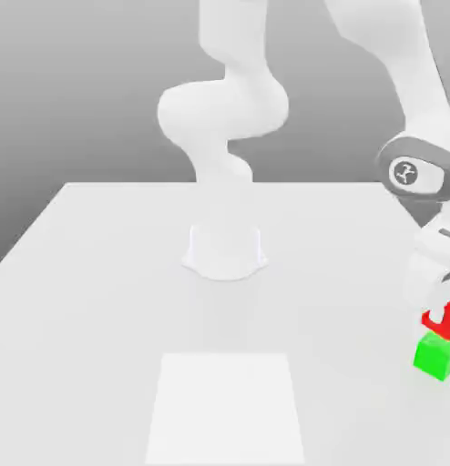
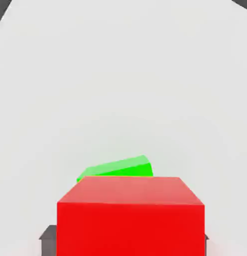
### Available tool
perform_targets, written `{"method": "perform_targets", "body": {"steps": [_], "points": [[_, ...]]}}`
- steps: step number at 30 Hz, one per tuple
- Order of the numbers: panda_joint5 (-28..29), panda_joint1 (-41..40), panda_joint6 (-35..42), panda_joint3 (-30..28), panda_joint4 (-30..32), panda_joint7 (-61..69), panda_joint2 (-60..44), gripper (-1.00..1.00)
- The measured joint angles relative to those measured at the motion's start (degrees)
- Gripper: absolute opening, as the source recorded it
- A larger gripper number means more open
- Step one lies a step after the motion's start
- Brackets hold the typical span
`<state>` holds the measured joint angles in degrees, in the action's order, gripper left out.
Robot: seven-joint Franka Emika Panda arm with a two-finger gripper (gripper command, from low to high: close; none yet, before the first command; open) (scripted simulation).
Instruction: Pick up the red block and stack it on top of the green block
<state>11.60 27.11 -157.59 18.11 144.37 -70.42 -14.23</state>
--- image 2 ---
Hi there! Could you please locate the small red cube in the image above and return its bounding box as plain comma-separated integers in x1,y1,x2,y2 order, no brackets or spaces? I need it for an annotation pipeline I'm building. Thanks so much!
56,175,206,256

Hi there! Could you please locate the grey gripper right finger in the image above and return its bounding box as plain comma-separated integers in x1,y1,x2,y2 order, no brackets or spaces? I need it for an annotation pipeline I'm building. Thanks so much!
204,234,210,256

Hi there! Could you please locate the small green cube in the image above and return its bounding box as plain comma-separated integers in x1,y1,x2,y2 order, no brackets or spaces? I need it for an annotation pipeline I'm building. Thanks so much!
76,154,154,184

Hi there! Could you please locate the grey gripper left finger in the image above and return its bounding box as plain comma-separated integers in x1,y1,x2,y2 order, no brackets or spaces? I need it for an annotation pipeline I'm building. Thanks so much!
38,224,58,256

